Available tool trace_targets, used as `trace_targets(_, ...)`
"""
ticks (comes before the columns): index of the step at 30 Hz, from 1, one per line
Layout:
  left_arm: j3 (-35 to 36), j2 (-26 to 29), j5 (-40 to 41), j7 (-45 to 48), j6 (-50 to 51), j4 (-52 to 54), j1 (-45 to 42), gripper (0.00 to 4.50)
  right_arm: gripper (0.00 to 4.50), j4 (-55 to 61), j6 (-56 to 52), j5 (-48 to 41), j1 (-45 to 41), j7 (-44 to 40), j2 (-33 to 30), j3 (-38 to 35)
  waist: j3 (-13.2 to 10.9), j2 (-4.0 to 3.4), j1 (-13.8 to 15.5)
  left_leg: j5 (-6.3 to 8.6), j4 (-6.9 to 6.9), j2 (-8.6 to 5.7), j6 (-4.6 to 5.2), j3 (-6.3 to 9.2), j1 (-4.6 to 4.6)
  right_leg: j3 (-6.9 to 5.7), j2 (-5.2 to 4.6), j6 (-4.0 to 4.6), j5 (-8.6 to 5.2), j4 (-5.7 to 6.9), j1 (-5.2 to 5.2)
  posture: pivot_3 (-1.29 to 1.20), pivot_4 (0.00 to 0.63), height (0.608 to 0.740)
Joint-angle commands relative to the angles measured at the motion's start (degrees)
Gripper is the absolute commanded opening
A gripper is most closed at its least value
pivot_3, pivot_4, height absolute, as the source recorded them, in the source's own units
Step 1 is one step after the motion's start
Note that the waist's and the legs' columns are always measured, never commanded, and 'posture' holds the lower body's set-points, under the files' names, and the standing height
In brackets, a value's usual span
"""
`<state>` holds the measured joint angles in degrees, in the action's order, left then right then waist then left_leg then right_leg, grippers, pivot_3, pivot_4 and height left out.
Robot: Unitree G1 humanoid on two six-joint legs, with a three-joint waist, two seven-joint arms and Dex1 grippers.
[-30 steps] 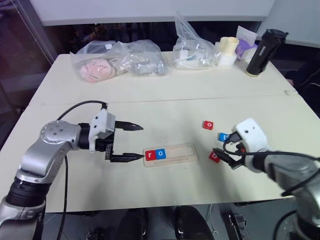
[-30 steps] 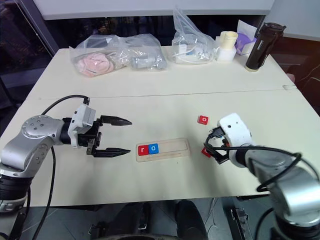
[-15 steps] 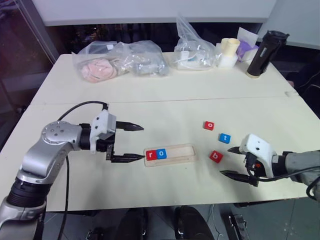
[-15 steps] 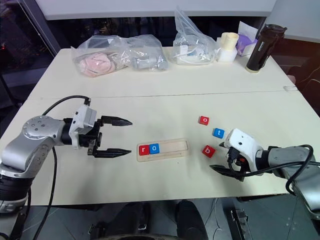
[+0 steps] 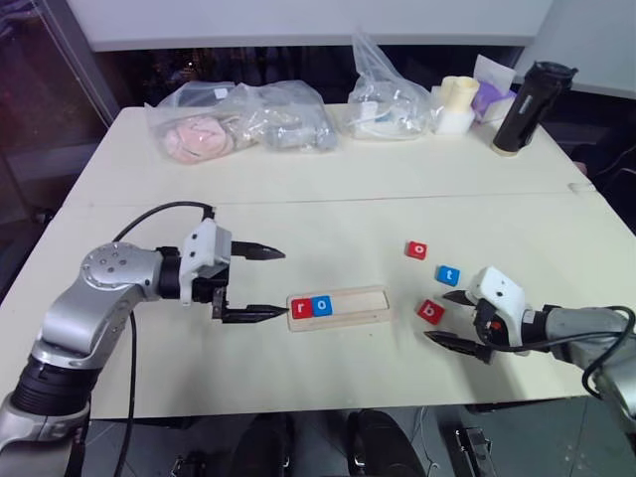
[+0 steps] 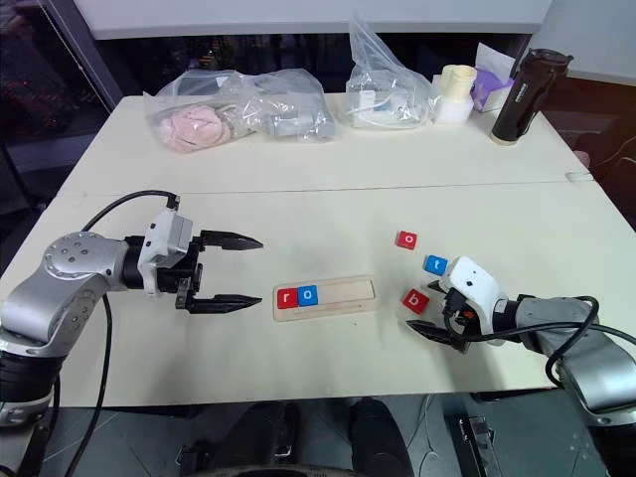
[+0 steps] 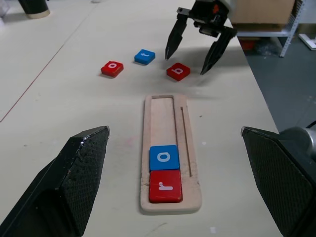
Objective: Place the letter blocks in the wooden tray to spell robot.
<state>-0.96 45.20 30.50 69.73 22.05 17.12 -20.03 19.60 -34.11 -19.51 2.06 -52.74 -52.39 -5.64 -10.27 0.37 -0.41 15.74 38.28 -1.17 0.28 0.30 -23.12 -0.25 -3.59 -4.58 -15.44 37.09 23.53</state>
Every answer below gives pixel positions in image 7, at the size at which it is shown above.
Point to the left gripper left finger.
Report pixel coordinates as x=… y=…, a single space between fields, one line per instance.
x=61 y=182

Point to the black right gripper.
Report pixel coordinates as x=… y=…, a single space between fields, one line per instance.
x=206 y=17

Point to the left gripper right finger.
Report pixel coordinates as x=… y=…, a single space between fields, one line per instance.
x=279 y=177

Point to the red letter b block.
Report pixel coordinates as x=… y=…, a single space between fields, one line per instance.
x=178 y=71

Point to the silver robot body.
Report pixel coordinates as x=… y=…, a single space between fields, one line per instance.
x=300 y=148

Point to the blue letter t block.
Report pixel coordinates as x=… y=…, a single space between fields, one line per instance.
x=145 y=56

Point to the red letter o block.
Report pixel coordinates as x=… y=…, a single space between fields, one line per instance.
x=112 y=68

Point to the long wooden letter tray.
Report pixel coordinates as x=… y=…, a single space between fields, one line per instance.
x=170 y=138

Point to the red letter r block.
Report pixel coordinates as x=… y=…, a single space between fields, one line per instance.
x=165 y=186

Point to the blue letter o block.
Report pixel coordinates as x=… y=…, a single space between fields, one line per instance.
x=164 y=157

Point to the red object under shelf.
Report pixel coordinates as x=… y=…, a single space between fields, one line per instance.
x=248 y=44

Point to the brown cardboard box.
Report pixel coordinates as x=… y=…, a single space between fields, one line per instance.
x=261 y=12

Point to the grey metal shelf rack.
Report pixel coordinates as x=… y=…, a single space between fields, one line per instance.
x=291 y=27

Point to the white floor stand base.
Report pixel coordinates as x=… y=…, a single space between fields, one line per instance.
x=308 y=40

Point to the black cylinder with wooden base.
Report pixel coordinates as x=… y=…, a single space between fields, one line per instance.
x=33 y=8

